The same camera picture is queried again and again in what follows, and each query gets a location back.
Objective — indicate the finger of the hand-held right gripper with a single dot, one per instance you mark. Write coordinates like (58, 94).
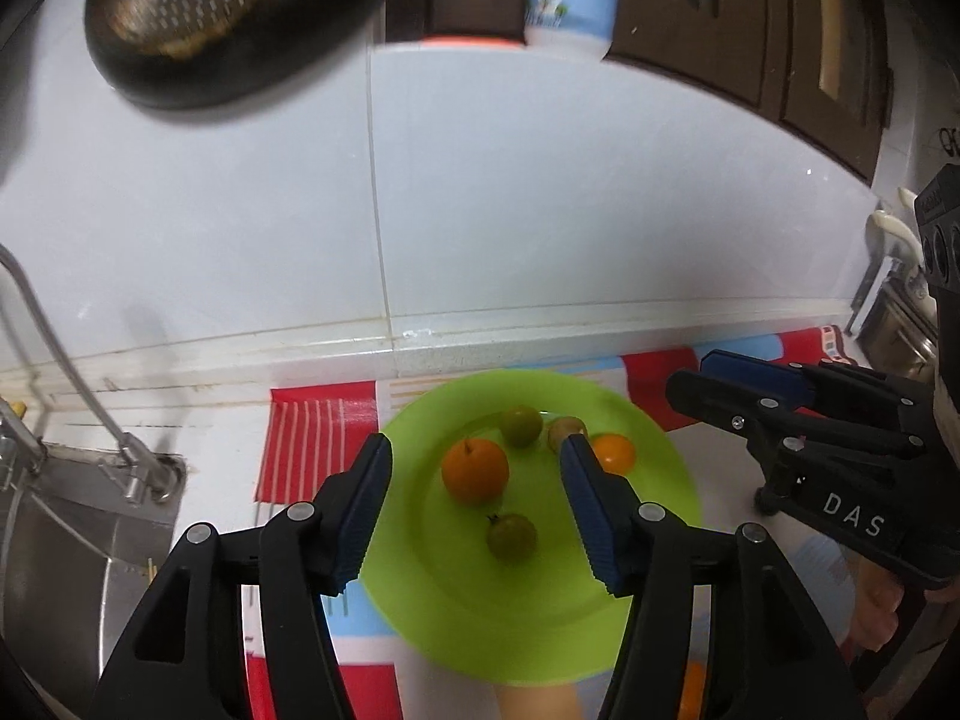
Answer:
(720, 401)
(750, 371)

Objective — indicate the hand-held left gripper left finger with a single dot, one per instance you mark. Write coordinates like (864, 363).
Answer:
(367, 510)

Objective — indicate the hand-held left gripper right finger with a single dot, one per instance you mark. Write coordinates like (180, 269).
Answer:
(592, 510)

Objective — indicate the small orange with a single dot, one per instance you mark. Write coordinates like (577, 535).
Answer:
(616, 454)

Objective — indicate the green plum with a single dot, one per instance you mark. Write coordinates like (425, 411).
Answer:
(512, 537)
(521, 426)

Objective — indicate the yellow-brown plum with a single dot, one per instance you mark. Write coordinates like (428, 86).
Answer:
(562, 429)

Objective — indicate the large orange with stem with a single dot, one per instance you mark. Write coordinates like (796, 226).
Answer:
(474, 471)

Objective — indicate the green plate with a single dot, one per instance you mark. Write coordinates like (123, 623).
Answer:
(457, 600)

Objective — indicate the person's right hand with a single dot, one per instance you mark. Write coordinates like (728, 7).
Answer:
(874, 607)

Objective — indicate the colourful patchwork table mat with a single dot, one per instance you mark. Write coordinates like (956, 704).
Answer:
(315, 427)

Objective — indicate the metal dish rack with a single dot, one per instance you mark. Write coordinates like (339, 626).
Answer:
(870, 300)

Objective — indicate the stainless steel pot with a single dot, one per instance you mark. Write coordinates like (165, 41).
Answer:
(904, 322)

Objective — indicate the stainless steel sink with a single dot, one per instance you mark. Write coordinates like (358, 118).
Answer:
(60, 577)

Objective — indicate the thin gooseneck faucet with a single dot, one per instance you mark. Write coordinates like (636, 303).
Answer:
(67, 382)

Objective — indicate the black frying pan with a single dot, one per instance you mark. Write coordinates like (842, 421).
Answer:
(225, 15)

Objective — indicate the dark wooden window frame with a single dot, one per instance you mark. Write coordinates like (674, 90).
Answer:
(750, 15)

